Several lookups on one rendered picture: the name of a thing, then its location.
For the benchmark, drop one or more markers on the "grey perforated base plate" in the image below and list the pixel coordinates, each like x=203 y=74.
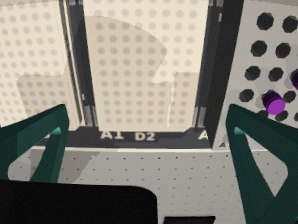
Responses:
x=185 y=183

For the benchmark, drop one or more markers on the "beige well plate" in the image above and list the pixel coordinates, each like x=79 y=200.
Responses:
x=145 y=58
x=38 y=67

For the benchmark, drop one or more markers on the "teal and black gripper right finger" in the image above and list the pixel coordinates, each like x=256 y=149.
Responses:
x=279 y=139

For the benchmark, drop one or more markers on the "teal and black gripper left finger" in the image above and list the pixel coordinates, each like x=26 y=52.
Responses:
x=19 y=137

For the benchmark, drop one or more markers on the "grey tube cooling block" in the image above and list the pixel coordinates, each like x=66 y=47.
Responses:
x=234 y=54

